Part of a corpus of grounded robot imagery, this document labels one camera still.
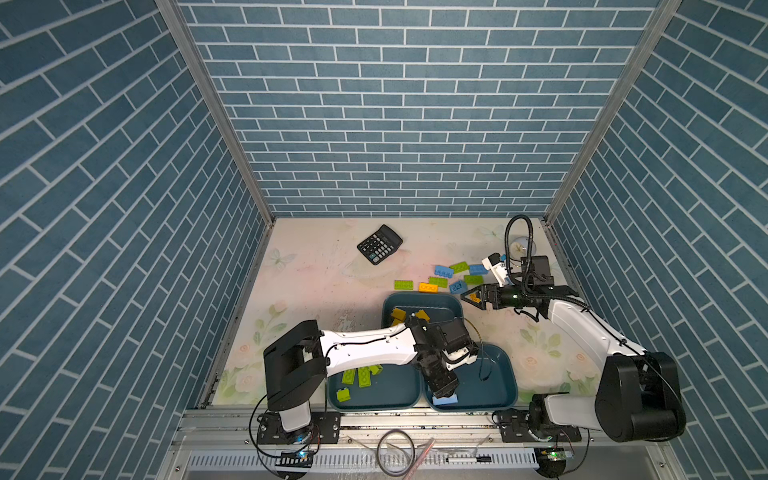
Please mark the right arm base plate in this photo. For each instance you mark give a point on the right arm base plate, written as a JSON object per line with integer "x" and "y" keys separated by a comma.
{"x": 517, "y": 426}

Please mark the blue sloped lego brick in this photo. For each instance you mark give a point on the blue sloped lego brick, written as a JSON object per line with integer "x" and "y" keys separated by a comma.
{"x": 459, "y": 287}

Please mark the blue lego brick top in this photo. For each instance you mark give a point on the blue lego brick top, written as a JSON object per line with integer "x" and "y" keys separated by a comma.
{"x": 440, "y": 401}

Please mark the green lego plate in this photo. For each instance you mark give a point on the green lego plate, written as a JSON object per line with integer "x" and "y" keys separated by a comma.
{"x": 348, "y": 377}
{"x": 460, "y": 267}

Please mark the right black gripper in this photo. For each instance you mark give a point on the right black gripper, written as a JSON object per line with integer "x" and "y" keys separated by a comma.
{"x": 484, "y": 294}

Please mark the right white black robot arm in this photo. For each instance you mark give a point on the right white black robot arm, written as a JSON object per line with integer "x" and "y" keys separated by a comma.
{"x": 638, "y": 397}

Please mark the small yellow lego brick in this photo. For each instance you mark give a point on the small yellow lego brick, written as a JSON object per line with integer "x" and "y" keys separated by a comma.
{"x": 421, "y": 314}

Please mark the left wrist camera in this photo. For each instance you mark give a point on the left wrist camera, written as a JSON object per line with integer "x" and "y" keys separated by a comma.
{"x": 461, "y": 357}

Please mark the bottom left teal bin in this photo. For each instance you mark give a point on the bottom left teal bin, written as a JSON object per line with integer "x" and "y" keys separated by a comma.
{"x": 395, "y": 388}

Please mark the black desk calculator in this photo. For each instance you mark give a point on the black desk calculator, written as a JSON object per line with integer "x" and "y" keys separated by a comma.
{"x": 380, "y": 245}

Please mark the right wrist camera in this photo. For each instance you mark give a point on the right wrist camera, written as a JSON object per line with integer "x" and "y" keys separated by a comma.
{"x": 497, "y": 267}

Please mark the top teal plastic bin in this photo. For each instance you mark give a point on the top teal plastic bin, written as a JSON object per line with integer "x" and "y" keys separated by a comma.
{"x": 441, "y": 308}

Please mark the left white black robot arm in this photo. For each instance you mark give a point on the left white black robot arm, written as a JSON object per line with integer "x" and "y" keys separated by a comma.
{"x": 297, "y": 363}

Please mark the bottom right teal bin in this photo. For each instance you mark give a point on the bottom right teal bin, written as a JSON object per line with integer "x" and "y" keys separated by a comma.
{"x": 488, "y": 384}

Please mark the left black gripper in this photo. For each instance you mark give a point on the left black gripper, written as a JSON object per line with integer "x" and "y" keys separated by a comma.
{"x": 446, "y": 385}

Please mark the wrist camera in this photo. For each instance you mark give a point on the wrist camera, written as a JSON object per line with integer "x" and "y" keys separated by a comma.
{"x": 497, "y": 267}
{"x": 461, "y": 357}

